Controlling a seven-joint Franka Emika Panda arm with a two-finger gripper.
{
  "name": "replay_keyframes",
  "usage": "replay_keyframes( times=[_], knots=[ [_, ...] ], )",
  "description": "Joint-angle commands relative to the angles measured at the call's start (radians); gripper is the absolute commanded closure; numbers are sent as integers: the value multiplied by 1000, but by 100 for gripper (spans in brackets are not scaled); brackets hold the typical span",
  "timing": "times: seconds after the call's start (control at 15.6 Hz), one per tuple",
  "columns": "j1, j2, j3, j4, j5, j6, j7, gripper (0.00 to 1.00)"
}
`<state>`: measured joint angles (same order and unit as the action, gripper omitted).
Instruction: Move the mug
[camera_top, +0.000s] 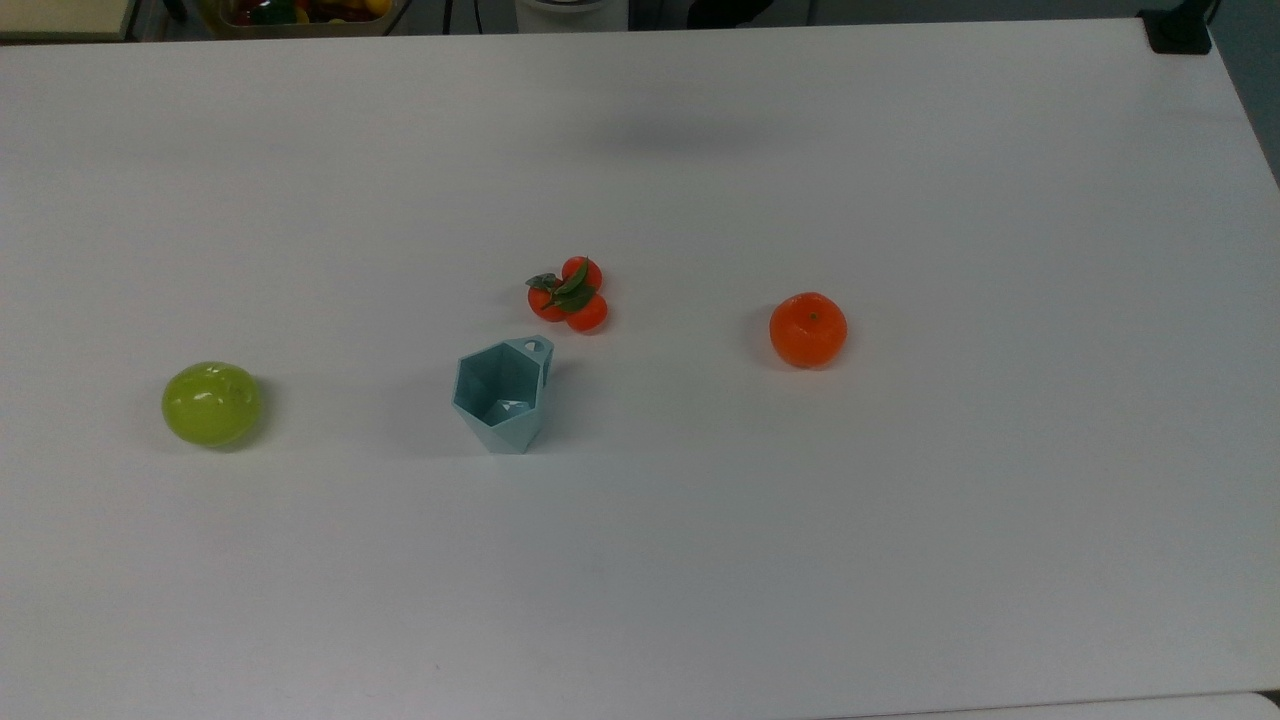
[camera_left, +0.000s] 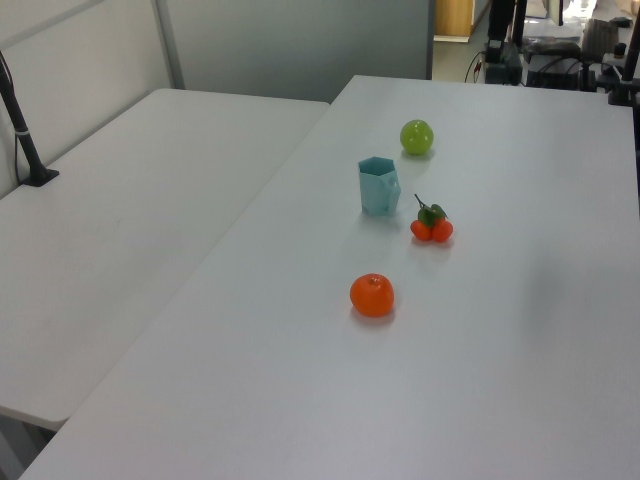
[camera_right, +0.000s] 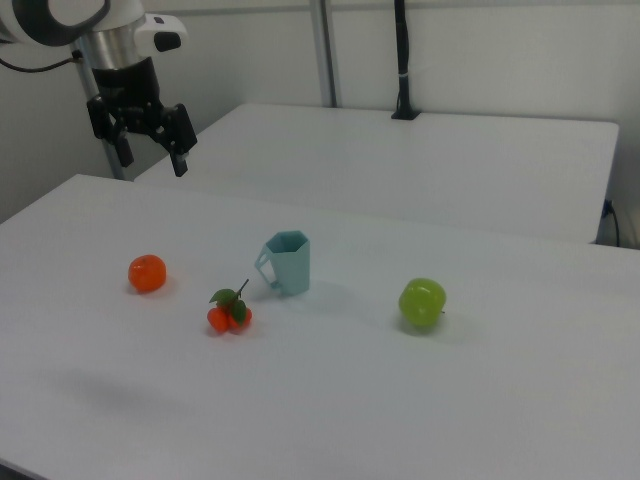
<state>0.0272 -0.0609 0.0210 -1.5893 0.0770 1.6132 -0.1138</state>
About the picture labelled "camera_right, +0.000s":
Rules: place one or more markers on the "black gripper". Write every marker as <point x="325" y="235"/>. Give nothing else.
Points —
<point x="127" y="95"/>

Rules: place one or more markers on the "small tangerine cluster with leaves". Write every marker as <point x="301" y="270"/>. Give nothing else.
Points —
<point x="225" y="317"/>

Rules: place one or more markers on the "aluminium frame post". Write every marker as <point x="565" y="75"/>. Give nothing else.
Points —
<point x="112" y="160"/>
<point x="327" y="50"/>

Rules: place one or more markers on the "orange toy tangerine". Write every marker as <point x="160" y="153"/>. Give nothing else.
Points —
<point x="146" y="274"/>

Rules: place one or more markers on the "black camera pole with base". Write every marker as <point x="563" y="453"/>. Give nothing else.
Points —
<point x="402" y="50"/>

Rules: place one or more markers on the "green toy apple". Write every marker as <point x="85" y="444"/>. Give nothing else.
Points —
<point x="422" y="302"/>

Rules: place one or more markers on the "white side table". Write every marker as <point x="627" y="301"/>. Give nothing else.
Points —
<point x="400" y="165"/>

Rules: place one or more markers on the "light blue hexagonal mug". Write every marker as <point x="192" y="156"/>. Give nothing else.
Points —
<point x="295" y="267"/>

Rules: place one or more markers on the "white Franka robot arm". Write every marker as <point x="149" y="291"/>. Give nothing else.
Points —
<point x="150" y="27"/>

